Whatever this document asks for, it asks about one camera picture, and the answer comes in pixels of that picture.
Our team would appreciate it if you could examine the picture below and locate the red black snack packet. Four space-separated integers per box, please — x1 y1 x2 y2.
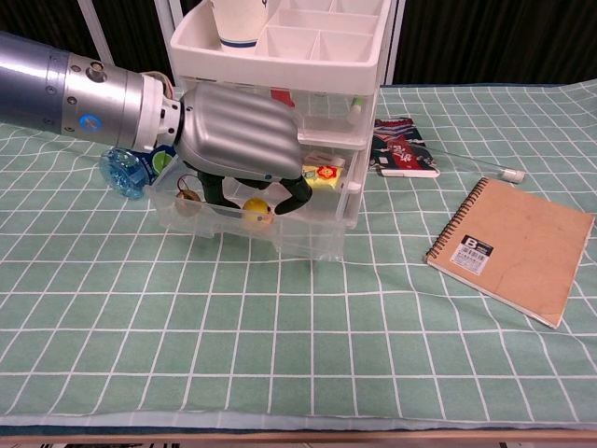
368 117 441 179

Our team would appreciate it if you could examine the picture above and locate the brown keychain charm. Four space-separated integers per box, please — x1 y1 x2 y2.
174 175 203 217

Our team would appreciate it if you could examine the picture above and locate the green checkered tablecloth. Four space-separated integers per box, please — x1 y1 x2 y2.
0 78 597 428

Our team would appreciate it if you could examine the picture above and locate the white pen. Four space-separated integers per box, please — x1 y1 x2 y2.
380 166 441 180
431 145 527 184

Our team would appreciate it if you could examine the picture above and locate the white paper cup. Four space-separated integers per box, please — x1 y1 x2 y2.
210 0 271 52

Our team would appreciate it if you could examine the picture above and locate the yellow snack packet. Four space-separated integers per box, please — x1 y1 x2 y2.
301 156 348 191

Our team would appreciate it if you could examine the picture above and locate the small yellow ball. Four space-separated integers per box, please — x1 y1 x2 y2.
242 197 274 226

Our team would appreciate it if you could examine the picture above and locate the white frame post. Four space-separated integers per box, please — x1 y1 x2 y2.
153 0 188 88
76 0 116 66
381 0 407 86

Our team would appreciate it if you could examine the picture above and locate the blue plastic water bottle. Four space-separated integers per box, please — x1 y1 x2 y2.
98 143 181 201

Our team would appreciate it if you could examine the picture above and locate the white plastic drawer organizer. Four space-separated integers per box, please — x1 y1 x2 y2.
168 0 393 230

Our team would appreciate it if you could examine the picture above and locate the kraft spiral notebook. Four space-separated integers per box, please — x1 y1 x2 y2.
423 176 597 330

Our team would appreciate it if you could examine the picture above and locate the clear plastic storage bin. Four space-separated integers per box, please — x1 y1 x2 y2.
148 147 359 262

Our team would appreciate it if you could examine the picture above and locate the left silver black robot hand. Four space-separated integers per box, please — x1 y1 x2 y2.
174 83 313 217

